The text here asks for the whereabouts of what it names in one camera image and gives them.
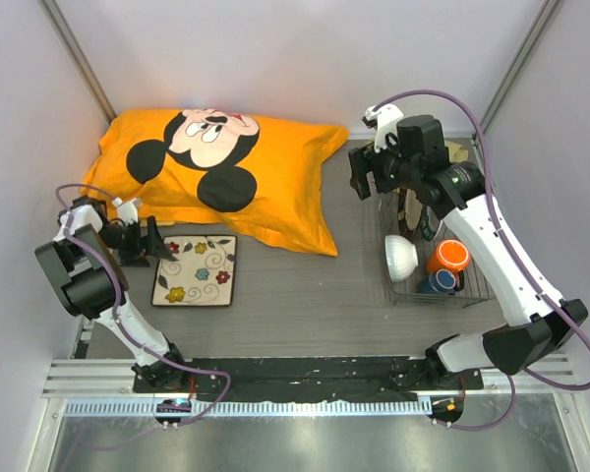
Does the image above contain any white ribbed bowl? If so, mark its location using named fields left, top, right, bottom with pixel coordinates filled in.
left=384, top=235, right=419, bottom=282

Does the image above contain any olive green folded cloth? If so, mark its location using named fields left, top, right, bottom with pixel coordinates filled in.
left=444, top=141, right=469, bottom=164

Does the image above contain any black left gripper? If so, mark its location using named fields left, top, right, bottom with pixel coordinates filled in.
left=98, top=216, right=171, bottom=267

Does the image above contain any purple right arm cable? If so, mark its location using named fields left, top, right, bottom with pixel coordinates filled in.
left=373, top=88, right=590, bottom=432

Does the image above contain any orange Mickey Mouse pillow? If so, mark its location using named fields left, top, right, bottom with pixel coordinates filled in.
left=84, top=108, right=348, bottom=257

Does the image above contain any blue mug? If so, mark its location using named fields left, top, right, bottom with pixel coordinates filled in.
left=417, top=269, right=465, bottom=295

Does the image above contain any grey wire dish rack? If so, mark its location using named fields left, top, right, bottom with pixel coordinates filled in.
left=378, top=190, right=495, bottom=308

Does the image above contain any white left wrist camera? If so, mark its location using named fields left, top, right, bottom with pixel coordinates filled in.
left=111, top=198, right=143, bottom=225

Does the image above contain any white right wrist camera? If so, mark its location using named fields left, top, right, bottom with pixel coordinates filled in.
left=362, top=104, right=404, bottom=152

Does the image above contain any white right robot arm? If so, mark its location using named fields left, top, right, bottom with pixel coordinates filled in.
left=348, top=106, right=588, bottom=388

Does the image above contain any black striped-rim round plate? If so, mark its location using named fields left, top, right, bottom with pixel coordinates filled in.
left=397, top=188, right=423, bottom=240

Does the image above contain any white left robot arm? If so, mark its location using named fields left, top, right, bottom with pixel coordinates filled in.
left=34, top=196, right=190, bottom=392

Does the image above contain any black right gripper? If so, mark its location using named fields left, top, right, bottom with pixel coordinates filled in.
left=349, top=135, right=420, bottom=201

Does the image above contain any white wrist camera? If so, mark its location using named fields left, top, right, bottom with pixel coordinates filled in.
left=111, top=198, right=143, bottom=225
left=362, top=104, right=404, bottom=152

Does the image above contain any white green-rim round plate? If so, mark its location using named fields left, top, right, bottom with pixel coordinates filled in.
left=419, top=206, right=443, bottom=242

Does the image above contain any orange mug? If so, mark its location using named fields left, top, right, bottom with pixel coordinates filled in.
left=427, top=239, right=471, bottom=274

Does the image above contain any square floral ceramic plate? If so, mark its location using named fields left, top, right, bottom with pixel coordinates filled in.
left=151, top=235, right=237, bottom=308

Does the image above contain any white slotted cable duct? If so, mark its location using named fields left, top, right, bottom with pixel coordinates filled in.
left=64, top=396, right=432, bottom=418

